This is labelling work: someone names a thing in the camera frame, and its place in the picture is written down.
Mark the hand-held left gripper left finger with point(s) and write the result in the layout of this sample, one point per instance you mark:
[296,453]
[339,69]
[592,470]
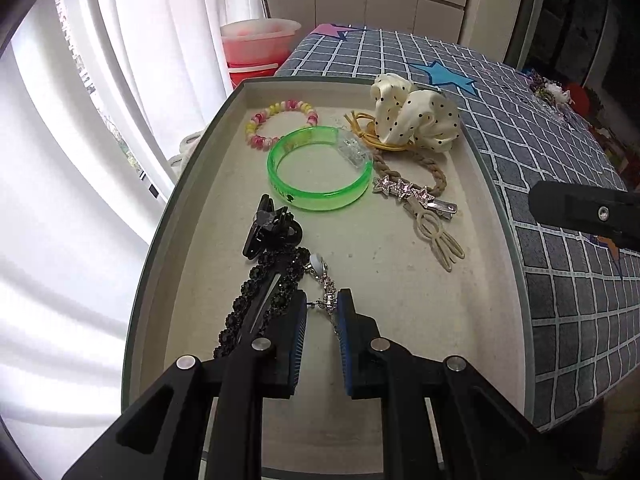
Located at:
[299,340]

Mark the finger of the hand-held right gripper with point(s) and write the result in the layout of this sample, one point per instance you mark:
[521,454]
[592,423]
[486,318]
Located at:
[575,207]

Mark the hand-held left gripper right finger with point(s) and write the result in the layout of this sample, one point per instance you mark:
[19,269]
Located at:
[345,342]

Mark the silver pendant charm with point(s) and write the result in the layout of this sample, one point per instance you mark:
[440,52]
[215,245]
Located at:
[328,300]

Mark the beige lined jewelry tray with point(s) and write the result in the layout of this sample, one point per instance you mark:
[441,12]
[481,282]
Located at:
[350,250]

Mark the pile of assorted jewelry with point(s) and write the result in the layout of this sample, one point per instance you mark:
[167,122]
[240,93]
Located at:
[547,91]

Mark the grey checked star tablecloth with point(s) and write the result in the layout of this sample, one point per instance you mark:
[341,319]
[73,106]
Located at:
[550,160]

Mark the black beaded hair clip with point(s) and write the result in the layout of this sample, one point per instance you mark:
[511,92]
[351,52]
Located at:
[240,302]

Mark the black claw clip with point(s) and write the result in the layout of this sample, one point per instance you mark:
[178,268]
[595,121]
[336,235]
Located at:
[265,227]

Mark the beige hair clip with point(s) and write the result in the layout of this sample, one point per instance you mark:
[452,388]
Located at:
[426,227]

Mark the silver star hair clip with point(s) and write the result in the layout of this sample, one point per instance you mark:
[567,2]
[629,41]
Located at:
[400,189]

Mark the cream polka dot scrunchie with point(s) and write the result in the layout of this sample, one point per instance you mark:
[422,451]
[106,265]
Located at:
[415,115]

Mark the white ribbed object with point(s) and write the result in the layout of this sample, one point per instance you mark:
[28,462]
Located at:
[186,152]

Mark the white curtain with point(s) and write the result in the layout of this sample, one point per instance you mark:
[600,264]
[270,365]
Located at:
[75,185]

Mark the beige cabinet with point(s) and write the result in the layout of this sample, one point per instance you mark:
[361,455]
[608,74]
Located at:
[380,5]

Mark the pink plastic basin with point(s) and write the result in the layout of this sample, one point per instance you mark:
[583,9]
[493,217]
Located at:
[257,42]

